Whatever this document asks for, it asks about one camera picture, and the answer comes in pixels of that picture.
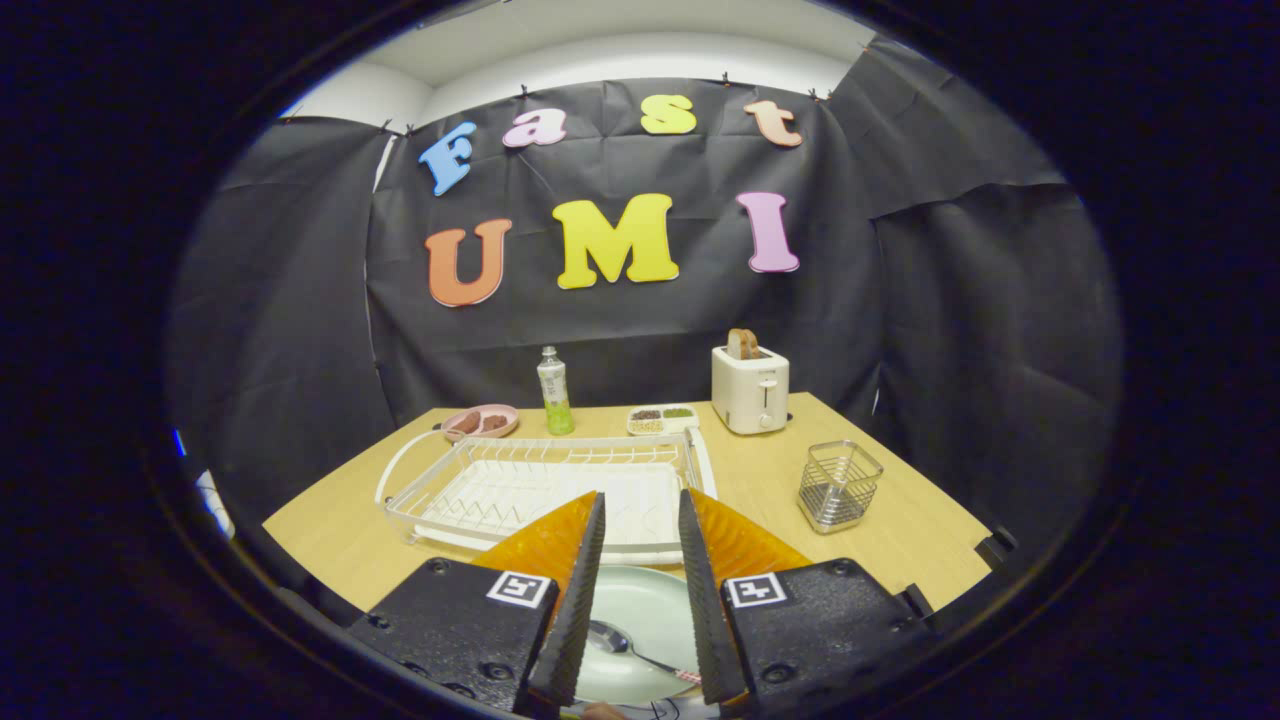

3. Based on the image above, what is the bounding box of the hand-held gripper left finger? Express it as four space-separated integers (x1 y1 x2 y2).
345 490 608 716

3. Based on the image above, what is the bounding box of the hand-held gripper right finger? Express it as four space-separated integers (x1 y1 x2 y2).
677 487 936 711

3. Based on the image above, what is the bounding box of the spoon with pink checked handle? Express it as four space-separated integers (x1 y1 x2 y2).
588 620 703 686

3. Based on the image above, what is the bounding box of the light green plate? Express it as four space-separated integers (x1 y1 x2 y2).
575 565 726 706

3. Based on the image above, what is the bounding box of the white dish rack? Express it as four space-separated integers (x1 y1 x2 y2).
375 425 718 567

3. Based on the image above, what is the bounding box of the metal wire basket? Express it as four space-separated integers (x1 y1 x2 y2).
797 440 885 536

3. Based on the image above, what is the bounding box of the pink plate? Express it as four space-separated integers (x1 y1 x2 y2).
440 403 520 442

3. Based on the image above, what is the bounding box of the white compartment tray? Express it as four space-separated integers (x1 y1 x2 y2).
626 403 700 438

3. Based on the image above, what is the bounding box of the green drink bottle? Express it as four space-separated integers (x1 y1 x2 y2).
536 346 576 437

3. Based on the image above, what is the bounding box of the white toaster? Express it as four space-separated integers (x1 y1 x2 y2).
711 345 791 436

